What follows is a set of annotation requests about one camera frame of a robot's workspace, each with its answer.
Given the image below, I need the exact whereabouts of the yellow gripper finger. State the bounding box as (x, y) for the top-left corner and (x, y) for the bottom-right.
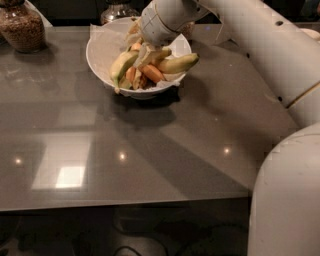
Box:
(125, 19), (142, 46)
(133, 43), (157, 68)

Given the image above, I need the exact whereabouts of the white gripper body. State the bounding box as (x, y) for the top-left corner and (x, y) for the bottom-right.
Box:
(139, 0), (209, 46)

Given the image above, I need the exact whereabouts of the long yellow-green banana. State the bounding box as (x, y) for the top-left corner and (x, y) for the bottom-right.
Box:
(109, 47), (173, 89)

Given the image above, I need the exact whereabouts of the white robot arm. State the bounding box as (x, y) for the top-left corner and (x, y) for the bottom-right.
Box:
(138, 0), (320, 256)

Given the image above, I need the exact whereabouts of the white bowl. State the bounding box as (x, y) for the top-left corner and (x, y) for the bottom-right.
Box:
(85, 16), (193, 101)

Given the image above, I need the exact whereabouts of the right yellow banana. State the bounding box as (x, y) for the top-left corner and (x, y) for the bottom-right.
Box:
(156, 53), (199, 74)

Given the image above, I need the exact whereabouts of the orange carrot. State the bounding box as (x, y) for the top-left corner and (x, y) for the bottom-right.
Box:
(139, 64), (165, 83)

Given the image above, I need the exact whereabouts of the right glass grain jar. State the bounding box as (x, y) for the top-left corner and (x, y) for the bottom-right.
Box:
(181, 22), (195, 40)

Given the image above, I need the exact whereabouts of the glass grain jar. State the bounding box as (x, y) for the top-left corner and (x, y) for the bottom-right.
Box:
(0, 0), (46, 53)
(181, 22), (195, 40)

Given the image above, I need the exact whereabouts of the middle glass jar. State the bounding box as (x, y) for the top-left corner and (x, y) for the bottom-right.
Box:
(100, 0), (139, 25)

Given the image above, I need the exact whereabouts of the left glass grain jar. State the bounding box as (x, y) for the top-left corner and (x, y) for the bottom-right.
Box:
(0, 0), (46, 53)

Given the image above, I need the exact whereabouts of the black floor cable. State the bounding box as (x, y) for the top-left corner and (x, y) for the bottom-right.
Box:
(111, 221), (249, 256)

